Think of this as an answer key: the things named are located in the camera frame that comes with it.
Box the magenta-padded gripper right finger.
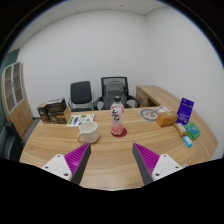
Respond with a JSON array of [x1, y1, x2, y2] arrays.
[[132, 142, 184, 186]]

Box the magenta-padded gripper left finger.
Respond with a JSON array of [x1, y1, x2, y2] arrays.
[[41, 142, 92, 186]]

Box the clear drink bottle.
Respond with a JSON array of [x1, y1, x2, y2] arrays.
[[110, 95, 125, 136]]

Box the cream patterned mug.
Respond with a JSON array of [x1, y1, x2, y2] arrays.
[[77, 120, 100, 145]]

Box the small blue box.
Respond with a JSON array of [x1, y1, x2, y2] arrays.
[[182, 135, 194, 148]]

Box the small tan box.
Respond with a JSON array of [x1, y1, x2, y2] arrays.
[[173, 122, 189, 138]]

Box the green and white leaflet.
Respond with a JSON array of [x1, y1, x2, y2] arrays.
[[65, 113, 96, 128]]

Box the orange-brown box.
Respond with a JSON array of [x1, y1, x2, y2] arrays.
[[155, 111, 179, 128]]

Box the green box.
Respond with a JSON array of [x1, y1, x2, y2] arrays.
[[184, 121, 202, 141]]

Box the black and tan carton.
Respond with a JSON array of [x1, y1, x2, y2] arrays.
[[45, 98, 72, 125]]

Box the purple box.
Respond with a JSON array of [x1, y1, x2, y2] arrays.
[[176, 97, 195, 126]]

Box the black leather sofa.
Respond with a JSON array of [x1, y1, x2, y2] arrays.
[[0, 120, 24, 163]]

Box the wooden side desk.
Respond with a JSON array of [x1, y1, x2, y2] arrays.
[[135, 84, 183, 109]]

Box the black office chair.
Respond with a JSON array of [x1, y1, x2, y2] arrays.
[[68, 80, 95, 113]]

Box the wooden glass-door shelf cabinet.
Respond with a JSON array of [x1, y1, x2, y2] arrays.
[[0, 60, 34, 138]]

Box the grey mesh office chair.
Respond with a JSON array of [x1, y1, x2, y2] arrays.
[[94, 76, 141, 111]]

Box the sheet with grey ring print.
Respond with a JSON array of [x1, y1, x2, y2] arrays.
[[139, 105, 171, 122]]

